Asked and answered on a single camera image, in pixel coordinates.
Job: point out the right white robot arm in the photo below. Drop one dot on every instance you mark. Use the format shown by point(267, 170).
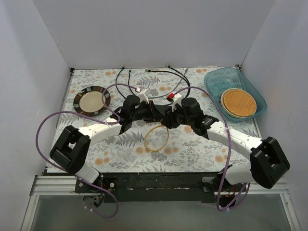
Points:
point(268, 163)

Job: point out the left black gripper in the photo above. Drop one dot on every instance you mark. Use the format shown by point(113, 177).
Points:
point(149, 110)

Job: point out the round woven bamboo tray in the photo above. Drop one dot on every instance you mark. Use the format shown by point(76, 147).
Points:
point(238, 103)

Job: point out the teal plastic basin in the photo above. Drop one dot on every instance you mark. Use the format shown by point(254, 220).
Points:
point(219, 82)

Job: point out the dark rimmed ceramic plate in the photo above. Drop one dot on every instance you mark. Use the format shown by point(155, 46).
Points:
point(91, 101)

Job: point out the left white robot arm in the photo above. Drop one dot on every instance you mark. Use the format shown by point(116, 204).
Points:
point(71, 149)

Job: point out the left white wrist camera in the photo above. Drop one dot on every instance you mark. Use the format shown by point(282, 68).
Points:
point(143, 95)

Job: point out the floral table mat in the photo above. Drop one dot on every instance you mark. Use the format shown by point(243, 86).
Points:
point(145, 147)

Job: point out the aluminium frame rail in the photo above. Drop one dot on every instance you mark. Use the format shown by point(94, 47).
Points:
point(63, 185)

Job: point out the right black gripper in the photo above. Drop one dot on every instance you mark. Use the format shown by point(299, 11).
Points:
point(172, 116)

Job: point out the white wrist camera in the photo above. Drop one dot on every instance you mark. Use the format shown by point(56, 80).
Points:
point(175, 100)
point(143, 95)

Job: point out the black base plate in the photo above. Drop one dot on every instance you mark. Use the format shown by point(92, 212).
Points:
point(168, 195)

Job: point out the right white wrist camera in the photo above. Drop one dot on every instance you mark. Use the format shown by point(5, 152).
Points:
point(175, 100)

